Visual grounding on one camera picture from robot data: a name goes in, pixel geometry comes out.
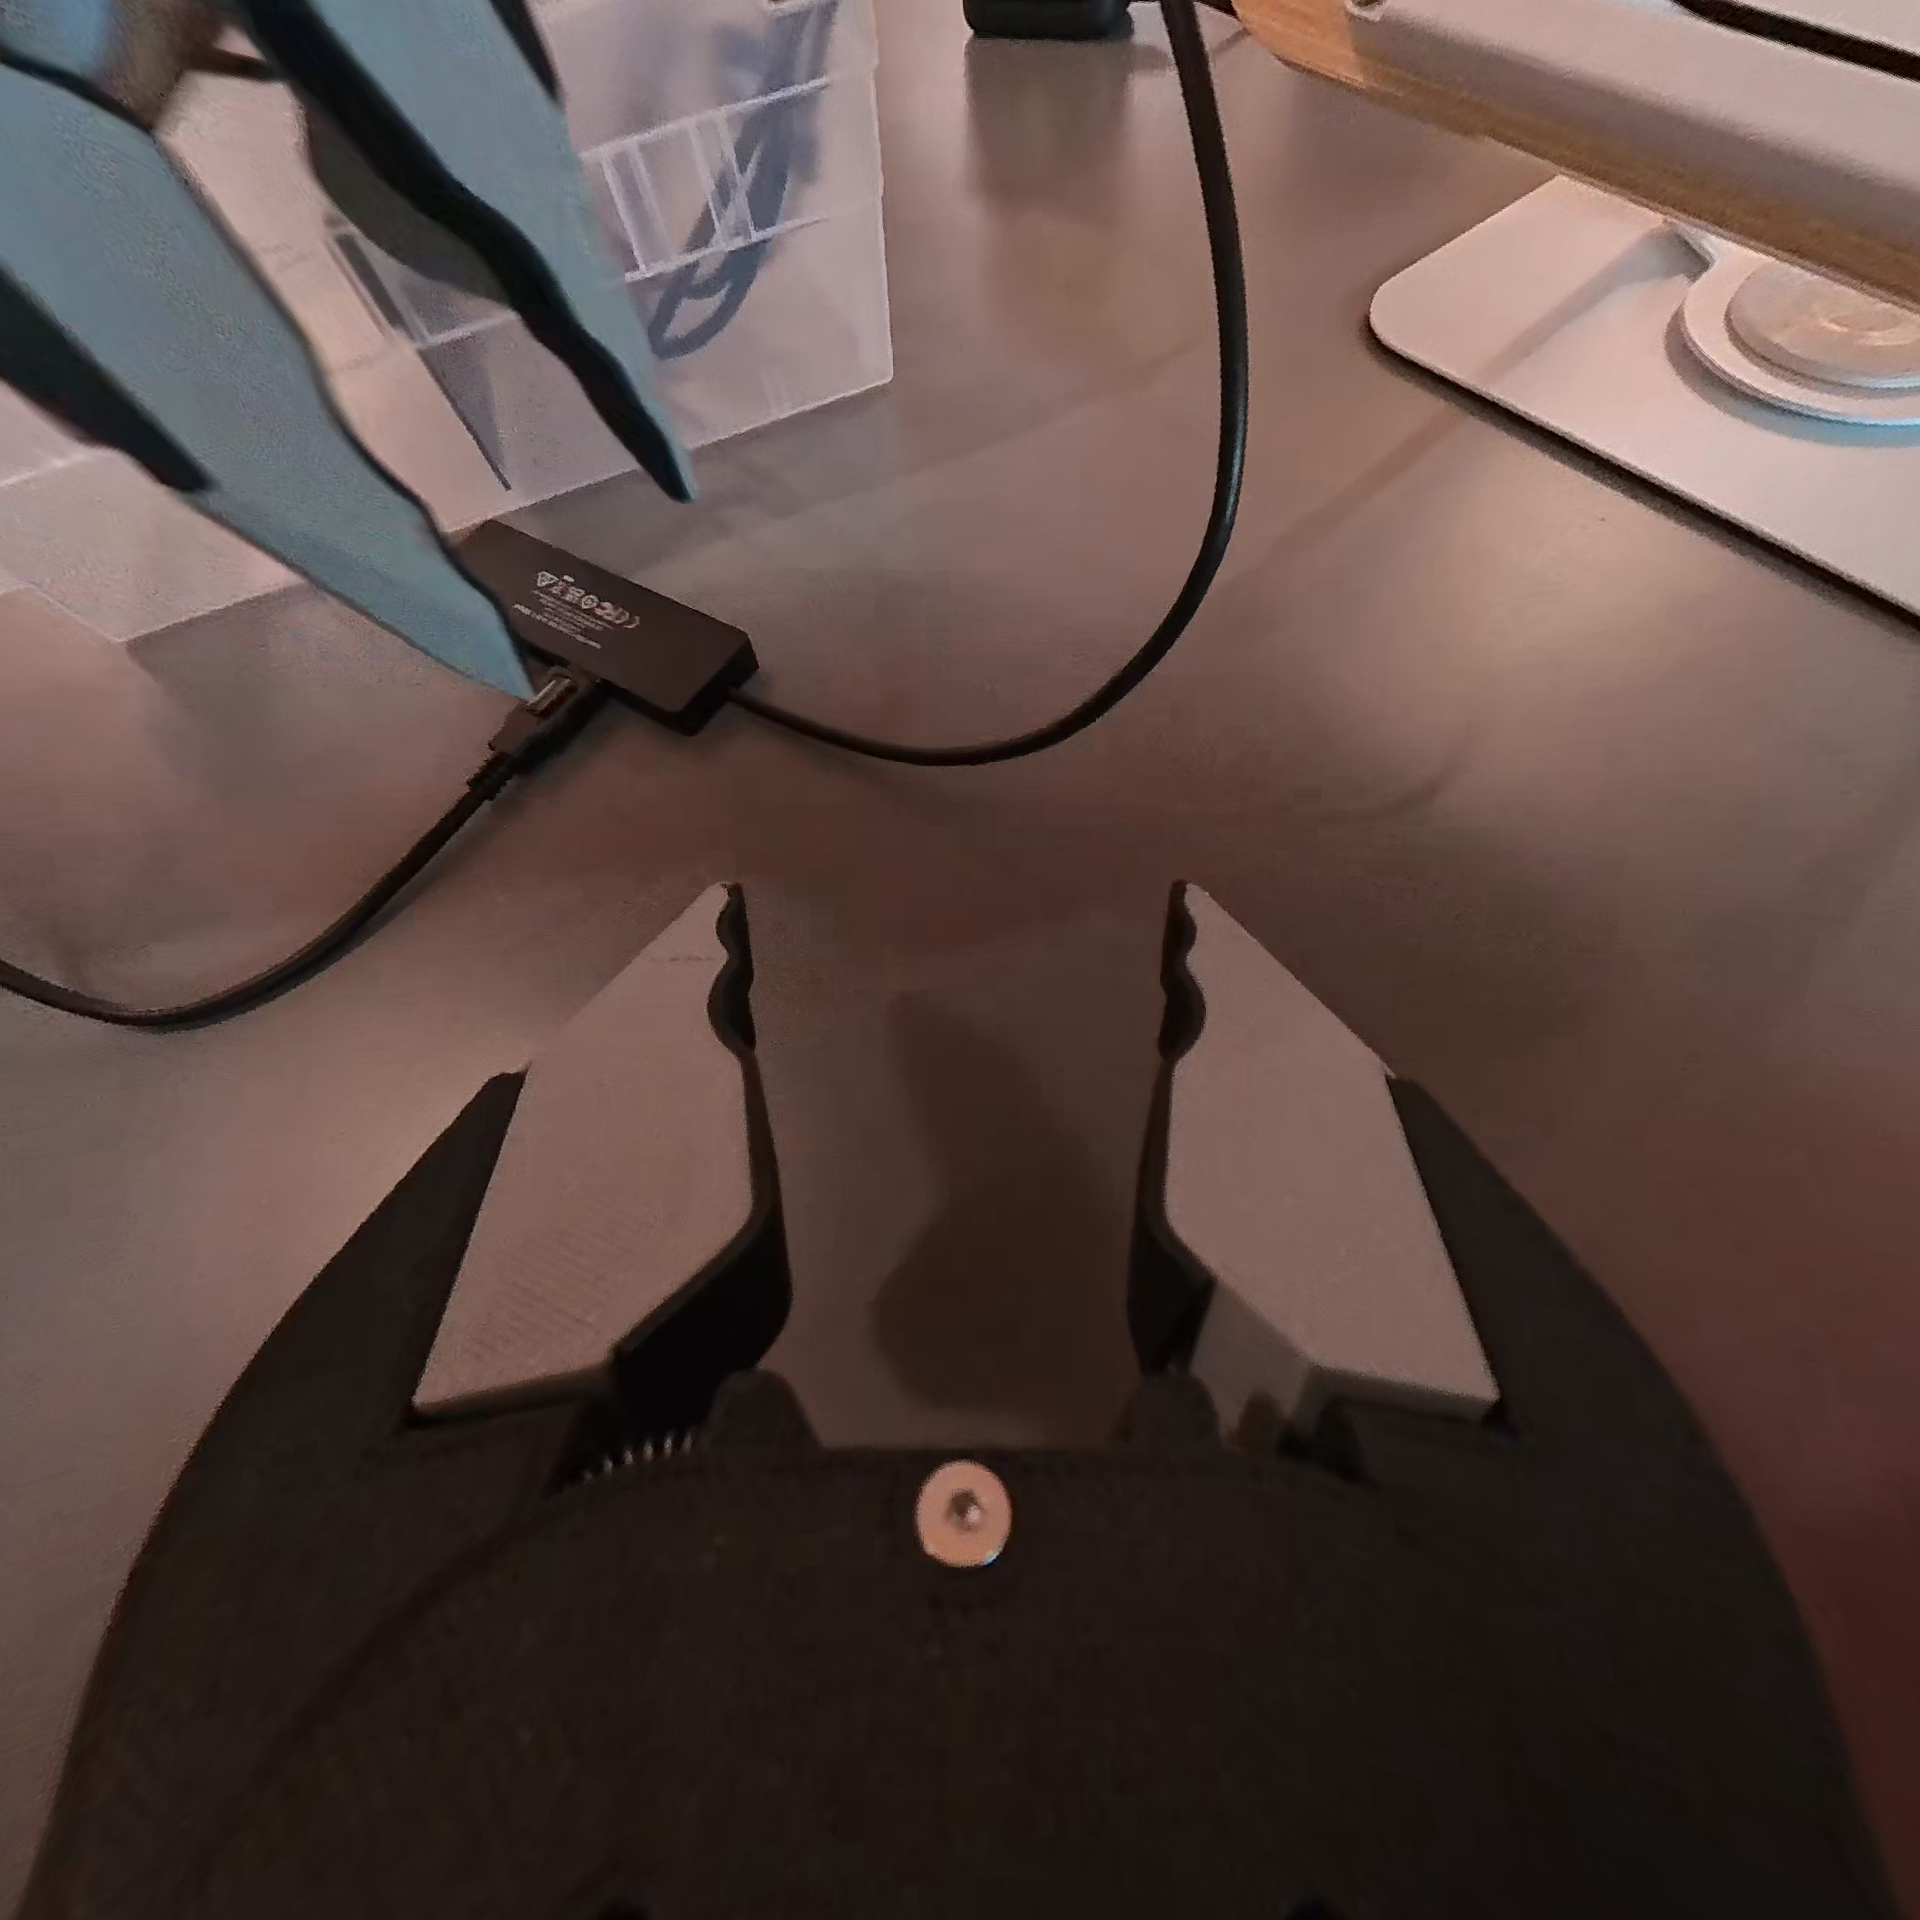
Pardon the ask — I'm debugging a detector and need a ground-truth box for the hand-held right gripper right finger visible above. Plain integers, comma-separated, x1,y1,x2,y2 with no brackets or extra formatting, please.
1124,877,1507,1446

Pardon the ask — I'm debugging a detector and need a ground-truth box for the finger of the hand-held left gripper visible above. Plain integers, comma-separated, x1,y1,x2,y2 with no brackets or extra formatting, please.
224,0,703,508
0,59,539,702

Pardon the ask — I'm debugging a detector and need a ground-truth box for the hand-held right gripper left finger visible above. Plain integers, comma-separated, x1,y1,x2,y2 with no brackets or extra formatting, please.
409,877,794,1450

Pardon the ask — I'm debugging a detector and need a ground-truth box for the clear plastic bin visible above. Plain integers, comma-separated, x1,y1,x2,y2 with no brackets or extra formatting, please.
0,0,899,639

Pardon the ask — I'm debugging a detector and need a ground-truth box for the black USB cable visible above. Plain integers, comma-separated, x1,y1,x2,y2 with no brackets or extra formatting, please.
0,671,607,1033

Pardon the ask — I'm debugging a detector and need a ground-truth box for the slim black USB hub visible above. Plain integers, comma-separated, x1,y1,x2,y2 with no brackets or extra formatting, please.
457,521,761,738

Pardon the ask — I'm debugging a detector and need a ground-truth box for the white stand base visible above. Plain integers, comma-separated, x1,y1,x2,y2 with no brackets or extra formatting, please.
1368,175,1920,619

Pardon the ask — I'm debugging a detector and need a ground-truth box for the coiled black cable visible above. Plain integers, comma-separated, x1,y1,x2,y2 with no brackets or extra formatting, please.
644,0,842,361

